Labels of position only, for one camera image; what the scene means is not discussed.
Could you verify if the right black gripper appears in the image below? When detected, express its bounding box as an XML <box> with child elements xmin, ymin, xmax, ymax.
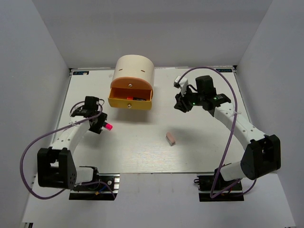
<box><xmin>175</xmin><ymin>85</ymin><xmax>205</xmax><ymax>113</ymax></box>

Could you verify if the pink highlighter marker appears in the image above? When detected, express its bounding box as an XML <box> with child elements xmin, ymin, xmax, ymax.
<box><xmin>103</xmin><ymin>123</ymin><xmax>113</xmax><ymax>131</ymax></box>

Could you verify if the yellow drawer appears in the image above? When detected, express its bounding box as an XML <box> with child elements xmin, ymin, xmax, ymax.
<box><xmin>108</xmin><ymin>88</ymin><xmax>153</xmax><ymax>110</ymax></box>

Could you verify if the orange highlighter marker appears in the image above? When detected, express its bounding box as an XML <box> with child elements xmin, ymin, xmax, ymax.
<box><xmin>126</xmin><ymin>96</ymin><xmax>147</xmax><ymax>101</ymax></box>

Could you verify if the orange drawer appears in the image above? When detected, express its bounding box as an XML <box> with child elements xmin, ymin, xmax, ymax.
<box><xmin>110</xmin><ymin>77</ymin><xmax>152</xmax><ymax>90</ymax></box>

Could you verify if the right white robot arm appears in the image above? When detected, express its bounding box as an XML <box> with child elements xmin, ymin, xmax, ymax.
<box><xmin>174</xmin><ymin>76</ymin><xmax>281</xmax><ymax>190</ymax></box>

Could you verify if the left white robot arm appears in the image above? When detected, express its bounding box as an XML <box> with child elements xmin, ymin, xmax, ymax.
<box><xmin>37</xmin><ymin>96</ymin><xmax>107</xmax><ymax>190</ymax></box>

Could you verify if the pink eraser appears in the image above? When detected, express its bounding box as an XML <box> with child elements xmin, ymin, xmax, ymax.
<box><xmin>166</xmin><ymin>132</ymin><xmax>176</xmax><ymax>146</ymax></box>

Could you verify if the left blue label sticker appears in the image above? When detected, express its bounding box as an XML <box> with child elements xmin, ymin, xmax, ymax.
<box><xmin>73</xmin><ymin>71</ymin><xmax>89</xmax><ymax>76</ymax></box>

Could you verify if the blue label sticker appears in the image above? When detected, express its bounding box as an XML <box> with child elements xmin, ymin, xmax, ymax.
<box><xmin>73</xmin><ymin>71</ymin><xmax>89</xmax><ymax>76</ymax></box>
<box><xmin>216</xmin><ymin>68</ymin><xmax>233</xmax><ymax>73</ymax></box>

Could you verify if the right blue label sticker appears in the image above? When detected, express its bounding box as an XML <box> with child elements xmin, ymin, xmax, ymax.
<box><xmin>216</xmin><ymin>68</ymin><xmax>233</xmax><ymax>73</ymax></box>

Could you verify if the cream round drawer organizer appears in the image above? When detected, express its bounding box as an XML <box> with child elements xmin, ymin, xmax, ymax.
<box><xmin>112</xmin><ymin>55</ymin><xmax>155</xmax><ymax>90</ymax></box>

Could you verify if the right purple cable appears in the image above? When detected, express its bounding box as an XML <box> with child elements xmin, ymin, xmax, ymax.
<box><xmin>179</xmin><ymin>66</ymin><xmax>257</xmax><ymax>199</ymax></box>

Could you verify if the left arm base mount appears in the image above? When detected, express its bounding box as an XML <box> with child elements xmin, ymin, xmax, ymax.
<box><xmin>69</xmin><ymin>173</ymin><xmax>120</xmax><ymax>201</ymax></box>

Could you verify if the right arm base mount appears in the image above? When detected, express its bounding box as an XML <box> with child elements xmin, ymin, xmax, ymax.
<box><xmin>192</xmin><ymin>174</ymin><xmax>245</xmax><ymax>203</ymax></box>

